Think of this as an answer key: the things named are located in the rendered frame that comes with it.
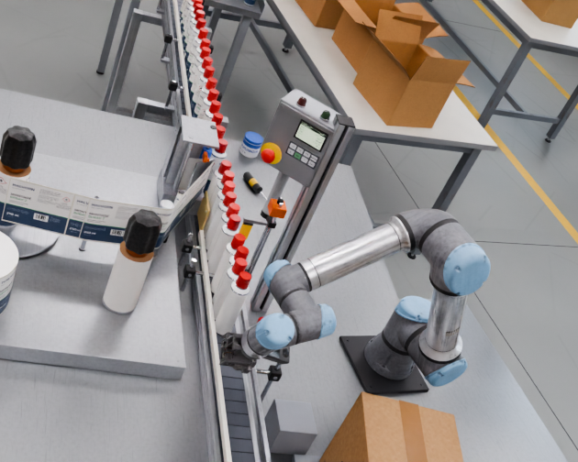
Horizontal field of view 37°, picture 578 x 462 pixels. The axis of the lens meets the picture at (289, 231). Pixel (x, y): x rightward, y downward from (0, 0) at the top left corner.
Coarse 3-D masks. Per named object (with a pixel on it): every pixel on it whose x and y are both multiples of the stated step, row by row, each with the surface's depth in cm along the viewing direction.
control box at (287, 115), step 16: (288, 96) 222; (304, 96) 225; (288, 112) 220; (304, 112) 219; (320, 112) 222; (336, 112) 225; (272, 128) 224; (288, 128) 222; (320, 128) 218; (272, 144) 226; (288, 144) 224; (304, 144) 222; (288, 160) 226; (320, 160) 222; (304, 176) 226
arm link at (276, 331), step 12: (264, 324) 189; (276, 324) 189; (288, 324) 190; (252, 336) 194; (264, 336) 189; (276, 336) 188; (288, 336) 189; (252, 348) 196; (264, 348) 192; (276, 348) 191
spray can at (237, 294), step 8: (240, 272) 224; (248, 272) 225; (240, 280) 223; (248, 280) 223; (232, 288) 225; (240, 288) 224; (248, 288) 226; (232, 296) 225; (240, 296) 225; (224, 304) 229; (232, 304) 227; (240, 304) 227; (224, 312) 229; (232, 312) 228; (216, 320) 233; (224, 320) 230; (232, 320) 230; (216, 328) 233; (224, 328) 232
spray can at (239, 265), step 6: (240, 258) 228; (234, 264) 228; (240, 264) 227; (246, 264) 227; (228, 270) 229; (234, 270) 228; (240, 270) 227; (228, 276) 228; (234, 276) 228; (222, 282) 232; (228, 282) 229; (222, 288) 231; (228, 288) 230; (222, 294) 232; (216, 300) 235; (222, 300) 233; (216, 306) 235; (216, 312) 236; (216, 318) 237
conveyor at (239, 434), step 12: (204, 288) 246; (204, 300) 242; (228, 372) 224; (240, 372) 226; (228, 384) 221; (240, 384) 223; (216, 396) 216; (228, 396) 218; (240, 396) 219; (216, 408) 214; (228, 408) 215; (240, 408) 216; (228, 420) 212; (240, 420) 213; (228, 432) 209; (240, 432) 211; (240, 444) 208; (252, 444) 209; (240, 456) 205; (252, 456) 206
